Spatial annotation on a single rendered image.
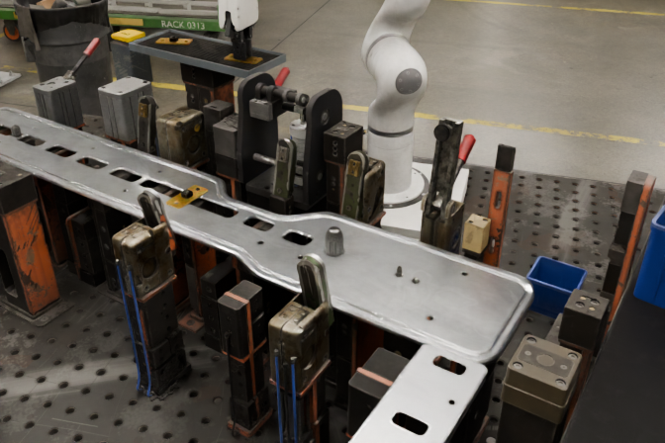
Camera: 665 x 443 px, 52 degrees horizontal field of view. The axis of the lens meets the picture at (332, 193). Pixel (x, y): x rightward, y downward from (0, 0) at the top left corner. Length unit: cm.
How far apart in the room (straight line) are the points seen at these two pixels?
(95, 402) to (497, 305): 76
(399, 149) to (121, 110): 69
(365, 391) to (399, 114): 89
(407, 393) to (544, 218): 106
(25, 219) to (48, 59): 264
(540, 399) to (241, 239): 58
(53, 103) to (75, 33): 219
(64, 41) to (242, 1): 256
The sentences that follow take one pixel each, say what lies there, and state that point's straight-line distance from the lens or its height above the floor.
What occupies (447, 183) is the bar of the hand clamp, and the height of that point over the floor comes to 111.
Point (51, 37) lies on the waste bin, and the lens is 401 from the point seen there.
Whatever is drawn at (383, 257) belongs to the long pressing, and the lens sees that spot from 117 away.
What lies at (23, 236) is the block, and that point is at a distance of 152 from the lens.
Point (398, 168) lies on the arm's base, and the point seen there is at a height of 84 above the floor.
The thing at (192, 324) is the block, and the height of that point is 70.
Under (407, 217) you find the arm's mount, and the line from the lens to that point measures 176.
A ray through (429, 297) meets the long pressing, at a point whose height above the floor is 100.
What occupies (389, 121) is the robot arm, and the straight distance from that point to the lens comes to 171.
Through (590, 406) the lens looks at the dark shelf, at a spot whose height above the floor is 103.
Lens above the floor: 168
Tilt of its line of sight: 30 degrees down
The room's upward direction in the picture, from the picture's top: straight up
